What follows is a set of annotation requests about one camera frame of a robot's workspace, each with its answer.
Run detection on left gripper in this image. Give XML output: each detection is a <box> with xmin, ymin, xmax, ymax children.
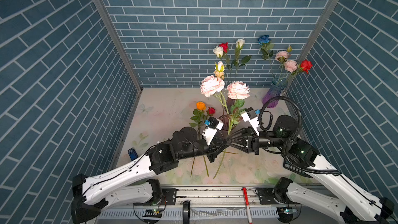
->
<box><xmin>176</xmin><ymin>136</ymin><xmax>232</xmax><ymax>164</ymax></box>

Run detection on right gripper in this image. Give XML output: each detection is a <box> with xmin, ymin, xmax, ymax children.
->
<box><xmin>227</xmin><ymin>127</ymin><xmax>289</xmax><ymax>155</ymax></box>

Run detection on orange rose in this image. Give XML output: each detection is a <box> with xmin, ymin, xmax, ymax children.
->
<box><xmin>189</xmin><ymin>101</ymin><xmax>209</xmax><ymax>177</ymax></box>

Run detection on pale pink bud spray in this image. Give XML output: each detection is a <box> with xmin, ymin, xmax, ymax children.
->
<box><xmin>201</xmin><ymin>74</ymin><xmax>250</xmax><ymax>183</ymax></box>

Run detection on purple blue gradient vase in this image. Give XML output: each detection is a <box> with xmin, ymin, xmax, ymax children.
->
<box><xmin>262</xmin><ymin>77</ymin><xmax>288</xmax><ymax>104</ymax></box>

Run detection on pink carnation spray stem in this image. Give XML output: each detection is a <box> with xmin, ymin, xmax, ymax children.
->
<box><xmin>275</xmin><ymin>46</ymin><xmax>298</xmax><ymax>86</ymax></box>

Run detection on white rose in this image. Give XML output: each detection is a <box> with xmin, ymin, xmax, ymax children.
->
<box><xmin>212</xmin><ymin>46</ymin><xmax>232</xmax><ymax>83</ymax></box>
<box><xmin>232</xmin><ymin>39</ymin><xmax>251</xmax><ymax>80</ymax></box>

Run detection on red rose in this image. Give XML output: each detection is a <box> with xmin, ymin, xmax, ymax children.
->
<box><xmin>217</xmin><ymin>43</ymin><xmax>234</xmax><ymax>83</ymax></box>
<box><xmin>292</xmin><ymin>60</ymin><xmax>313</xmax><ymax>76</ymax></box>

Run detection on blue rose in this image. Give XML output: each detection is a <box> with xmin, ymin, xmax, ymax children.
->
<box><xmin>258</xmin><ymin>35</ymin><xmax>275</xmax><ymax>77</ymax></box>

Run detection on dark purple glass vase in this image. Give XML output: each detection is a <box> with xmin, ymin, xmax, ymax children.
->
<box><xmin>218</xmin><ymin>114</ymin><xmax>229</xmax><ymax>138</ymax></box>

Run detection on pink glass vase with ribbon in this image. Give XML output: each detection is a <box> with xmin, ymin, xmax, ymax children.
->
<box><xmin>227</xmin><ymin>82</ymin><xmax>240</xmax><ymax>113</ymax></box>

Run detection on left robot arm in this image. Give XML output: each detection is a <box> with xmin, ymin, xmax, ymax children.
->
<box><xmin>71</xmin><ymin>127</ymin><xmax>228</xmax><ymax>224</ymax></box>

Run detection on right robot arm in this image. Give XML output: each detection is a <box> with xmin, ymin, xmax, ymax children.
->
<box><xmin>226</xmin><ymin>114</ymin><xmax>394</xmax><ymax>224</ymax></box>

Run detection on red white marker pen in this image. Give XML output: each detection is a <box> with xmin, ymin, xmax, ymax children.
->
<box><xmin>242</xmin><ymin>187</ymin><xmax>253</xmax><ymax>224</ymax></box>

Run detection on blue black handheld device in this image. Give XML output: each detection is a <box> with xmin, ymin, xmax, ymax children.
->
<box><xmin>127</xmin><ymin>148</ymin><xmax>139</xmax><ymax>161</ymax></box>

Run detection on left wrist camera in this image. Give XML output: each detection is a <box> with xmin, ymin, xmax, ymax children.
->
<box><xmin>202</xmin><ymin>117</ymin><xmax>224</xmax><ymax>146</ymax></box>

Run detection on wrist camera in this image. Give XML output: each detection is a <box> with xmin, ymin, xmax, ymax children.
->
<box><xmin>202</xmin><ymin>117</ymin><xmax>224</xmax><ymax>146</ymax></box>
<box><xmin>240</xmin><ymin>107</ymin><xmax>260</xmax><ymax>136</ymax></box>

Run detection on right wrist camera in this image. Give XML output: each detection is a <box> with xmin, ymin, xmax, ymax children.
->
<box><xmin>240</xmin><ymin>107</ymin><xmax>260</xmax><ymax>136</ymax></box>

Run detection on aluminium mounting rail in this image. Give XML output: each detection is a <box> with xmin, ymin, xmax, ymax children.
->
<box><xmin>88</xmin><ymin>185</ymin><xmax>330</xmax><ymax>209</ymax></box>

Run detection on black corrugated cable conduit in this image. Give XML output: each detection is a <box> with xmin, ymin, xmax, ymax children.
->
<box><xmin>257</xmin><ymin>95</ymin><xmax>342</xmax><ymax>175</ymax></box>

